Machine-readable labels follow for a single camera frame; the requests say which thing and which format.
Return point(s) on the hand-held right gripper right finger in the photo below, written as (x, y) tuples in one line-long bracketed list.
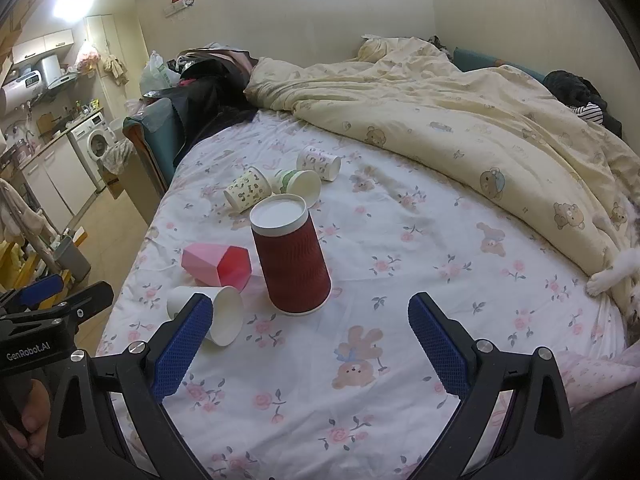
[(440, 345)]

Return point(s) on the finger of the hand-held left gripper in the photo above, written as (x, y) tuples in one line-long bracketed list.
[(90, 295), (42, 287)]

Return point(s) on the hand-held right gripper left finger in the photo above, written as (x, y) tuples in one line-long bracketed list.
[(182, 345)]

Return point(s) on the plain white paper cup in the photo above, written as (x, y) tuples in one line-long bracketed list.
[(225, 312)]

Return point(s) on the pink faceted cup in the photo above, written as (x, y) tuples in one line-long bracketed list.
[(217, 265)]

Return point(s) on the red ribbed paper cup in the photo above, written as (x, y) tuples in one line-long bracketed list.
[(290, 255)]

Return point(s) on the cream patterned paper cup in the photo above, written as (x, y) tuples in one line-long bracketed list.
[(247, 192)]

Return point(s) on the green and white paper cup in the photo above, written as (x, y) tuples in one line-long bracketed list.
[(300, 185)]

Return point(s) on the pink patterned paper cup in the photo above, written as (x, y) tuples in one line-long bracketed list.
[(318, 162)]

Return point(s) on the person's left hand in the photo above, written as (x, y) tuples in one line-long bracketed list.
[(31, 410)]

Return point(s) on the grey trash bin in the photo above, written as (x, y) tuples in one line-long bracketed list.
[(71, 259)]

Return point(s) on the beige hanging clothes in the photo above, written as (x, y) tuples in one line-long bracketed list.
[(20, 215)]

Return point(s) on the white base cabinet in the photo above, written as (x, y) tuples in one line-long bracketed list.
[(50, 182)]

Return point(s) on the cardboard box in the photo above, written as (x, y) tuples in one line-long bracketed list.
[(116, 186)]

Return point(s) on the white laundry heap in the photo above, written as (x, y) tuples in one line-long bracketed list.
[(117, 155)]

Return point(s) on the white washing machine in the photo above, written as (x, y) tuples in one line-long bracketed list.
[(92, 142)]

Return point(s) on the teal bed footboard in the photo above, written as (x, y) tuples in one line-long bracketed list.
[(150, 135)]

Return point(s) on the white cat paw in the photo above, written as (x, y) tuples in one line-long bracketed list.
[(614, 271)]

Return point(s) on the white water heater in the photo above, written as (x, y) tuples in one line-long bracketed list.
[(22, 89)]

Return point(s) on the cream bear print duvet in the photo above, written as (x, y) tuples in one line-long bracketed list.
[(450, 120)]

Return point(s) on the beige hanging cloth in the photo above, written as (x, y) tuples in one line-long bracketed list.
[(116, 68)]

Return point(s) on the white plastic bag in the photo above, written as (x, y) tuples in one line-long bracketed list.
[(157, 74)]

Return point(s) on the pink plastic bag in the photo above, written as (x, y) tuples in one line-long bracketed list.
[(86, 58)]

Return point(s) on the black clothing pile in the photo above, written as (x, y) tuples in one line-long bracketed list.
[(210, 95)]

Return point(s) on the tall white cabinet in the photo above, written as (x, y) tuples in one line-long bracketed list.
[(102, 35)]

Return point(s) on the striped garment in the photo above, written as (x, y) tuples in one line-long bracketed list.
[(591, 111)]

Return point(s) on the teal pillow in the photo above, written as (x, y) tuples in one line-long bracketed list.
[(480, 60)]

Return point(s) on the black garment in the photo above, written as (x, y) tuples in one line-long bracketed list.
[(575, 90)]

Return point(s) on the white wall cabinet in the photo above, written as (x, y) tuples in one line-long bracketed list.
[(42, 46)]

